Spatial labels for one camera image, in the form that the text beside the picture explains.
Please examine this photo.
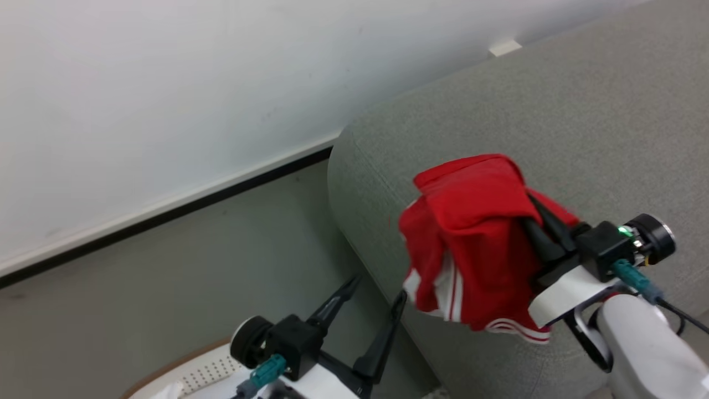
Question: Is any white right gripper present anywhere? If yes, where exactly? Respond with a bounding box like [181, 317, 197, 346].
[522, 191, 626, 329]

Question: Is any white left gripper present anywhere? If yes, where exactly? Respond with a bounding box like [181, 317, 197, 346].
[265, 275, 408, 399]

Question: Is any red garment with white stripes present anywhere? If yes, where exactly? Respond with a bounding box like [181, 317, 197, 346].
[398, 154, 580, 345]

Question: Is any white perforated laundry basket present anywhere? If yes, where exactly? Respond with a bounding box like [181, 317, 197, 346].
[119, 337, 265, 399]

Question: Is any grey-green fabric sofa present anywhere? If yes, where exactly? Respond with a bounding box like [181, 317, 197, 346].
[327, 0, 709, 399]

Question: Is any black cable with teal plug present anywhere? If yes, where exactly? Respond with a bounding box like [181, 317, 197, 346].
[612, 259, 709, 336]

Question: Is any grey cable with teal plug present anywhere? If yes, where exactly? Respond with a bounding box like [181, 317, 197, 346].
[232, 354, 289, 399]

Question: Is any black looped cable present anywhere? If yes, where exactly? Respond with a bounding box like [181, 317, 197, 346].
[564, 302, 615, 373]

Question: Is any small white wall fitting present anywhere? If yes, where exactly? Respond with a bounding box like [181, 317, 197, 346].
[488, 39, 523, 58]

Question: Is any white black wall baseboard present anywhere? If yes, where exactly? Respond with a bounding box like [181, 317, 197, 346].
[0, 131, 342, 290]

